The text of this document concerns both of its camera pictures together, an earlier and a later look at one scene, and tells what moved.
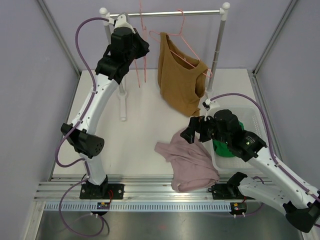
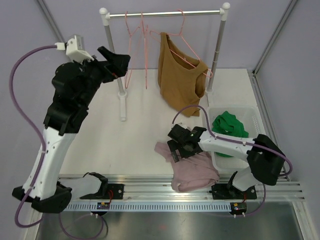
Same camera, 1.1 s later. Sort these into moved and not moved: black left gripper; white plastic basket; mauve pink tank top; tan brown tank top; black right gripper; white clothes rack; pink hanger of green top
Moved: black left gripper; black right gripper; pink hanger of green top
Not moved: tan brown tank top; white plastic basket; white clothes rack; mauve pink tank top
